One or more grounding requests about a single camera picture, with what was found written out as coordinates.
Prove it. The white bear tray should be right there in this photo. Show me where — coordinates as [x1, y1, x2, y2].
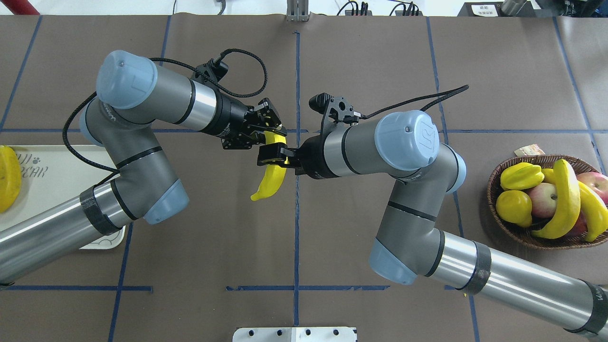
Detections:
[0, 145, 110, 231]

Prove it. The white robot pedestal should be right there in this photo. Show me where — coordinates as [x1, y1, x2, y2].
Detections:
[232, 326, 359, 342]

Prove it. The black camera cable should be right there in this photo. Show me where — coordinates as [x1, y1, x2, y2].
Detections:
[62, 48, 268, 172]
[354, 85, 470, 119]

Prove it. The black right camera cable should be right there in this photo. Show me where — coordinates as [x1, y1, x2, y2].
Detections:
[354, 85, 470, 119]

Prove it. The small snack packet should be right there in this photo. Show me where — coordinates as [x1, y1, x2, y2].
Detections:
[514, 144, 546, 157]

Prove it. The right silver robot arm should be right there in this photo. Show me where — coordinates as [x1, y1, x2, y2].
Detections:
[258, 110, 607, 342]

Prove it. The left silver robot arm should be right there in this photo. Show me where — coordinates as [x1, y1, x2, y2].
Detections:
[0, 48, 286, 289]

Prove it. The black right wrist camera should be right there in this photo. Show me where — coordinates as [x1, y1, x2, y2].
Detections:
[308, 93, 361, 125]

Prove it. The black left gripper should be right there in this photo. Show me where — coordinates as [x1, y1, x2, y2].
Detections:
[216, 97, 287, 150]

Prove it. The spotted yellow banana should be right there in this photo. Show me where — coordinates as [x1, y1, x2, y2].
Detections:
[0, 145, 22, 213]

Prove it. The black left camera cable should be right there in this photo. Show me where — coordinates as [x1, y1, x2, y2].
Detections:
[62, 48, 268, 172]

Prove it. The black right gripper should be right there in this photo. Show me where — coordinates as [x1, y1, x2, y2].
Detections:
[257, 135, 333, 180]

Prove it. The yellow starfruit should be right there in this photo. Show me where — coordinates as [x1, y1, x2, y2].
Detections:
[500, 162, 545, 190]

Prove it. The long yellow banana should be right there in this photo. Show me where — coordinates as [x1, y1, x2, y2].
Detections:
[531, 159, 580, 239]

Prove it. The aluminium frame post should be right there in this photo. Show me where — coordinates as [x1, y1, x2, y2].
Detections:
[286, 0, 310, 22]

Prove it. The bright yellow banana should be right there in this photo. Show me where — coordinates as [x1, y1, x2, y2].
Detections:
[250, 131, 288, 201]

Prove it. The pale green apple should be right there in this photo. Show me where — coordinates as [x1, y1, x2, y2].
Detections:
[526, 182, 557, 219]

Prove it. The yellow lemon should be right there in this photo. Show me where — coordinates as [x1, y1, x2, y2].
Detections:
[495, 190, 532, 228]

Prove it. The red pink apple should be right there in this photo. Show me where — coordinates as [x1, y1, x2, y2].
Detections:
[576, 171, 608, 204]

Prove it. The brown wicker basket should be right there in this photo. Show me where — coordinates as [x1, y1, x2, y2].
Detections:
[480, 154, 607, 251]

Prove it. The small steel cup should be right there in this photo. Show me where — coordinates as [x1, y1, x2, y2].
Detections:
[500, 0, 527, 17]

